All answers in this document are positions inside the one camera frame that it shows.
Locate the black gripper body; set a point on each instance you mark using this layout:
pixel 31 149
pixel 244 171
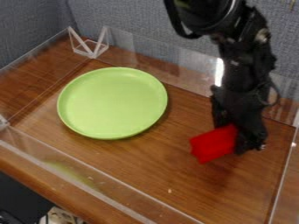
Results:
pixel 244 87

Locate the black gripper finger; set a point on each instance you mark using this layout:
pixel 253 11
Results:
pixel 220 116
pixel 251 134

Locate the red rectangular block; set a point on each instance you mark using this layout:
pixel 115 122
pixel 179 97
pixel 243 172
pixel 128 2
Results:
pixel 213 144

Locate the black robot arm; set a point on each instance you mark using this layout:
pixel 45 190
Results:
pixel 236 28

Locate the light green plate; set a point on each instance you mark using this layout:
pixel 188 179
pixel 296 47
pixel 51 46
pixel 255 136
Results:
pixel 112 103

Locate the white power strip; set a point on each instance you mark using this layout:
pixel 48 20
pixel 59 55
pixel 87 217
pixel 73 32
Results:
pixel 59 216

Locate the clear acrylic enclosure wall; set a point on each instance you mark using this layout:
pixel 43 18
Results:
pixel 144 180

